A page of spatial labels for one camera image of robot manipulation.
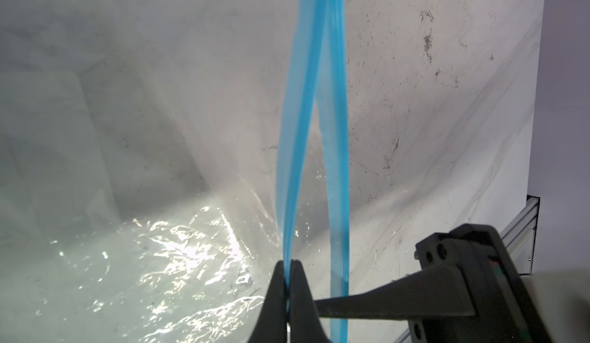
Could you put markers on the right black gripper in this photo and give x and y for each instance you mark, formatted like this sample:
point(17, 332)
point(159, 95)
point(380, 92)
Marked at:
point(468, 291)

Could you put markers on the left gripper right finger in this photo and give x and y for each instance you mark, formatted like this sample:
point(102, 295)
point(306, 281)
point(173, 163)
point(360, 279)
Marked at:
point(304, 321)

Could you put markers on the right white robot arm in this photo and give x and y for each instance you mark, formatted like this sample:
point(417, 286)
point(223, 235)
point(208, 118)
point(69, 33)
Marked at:
point(561, 299)

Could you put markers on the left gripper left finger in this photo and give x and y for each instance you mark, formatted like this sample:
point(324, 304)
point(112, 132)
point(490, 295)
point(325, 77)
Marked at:
point(271, 326)

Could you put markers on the clear zip top bag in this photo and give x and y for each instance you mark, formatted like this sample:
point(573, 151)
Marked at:
point(144, 156)

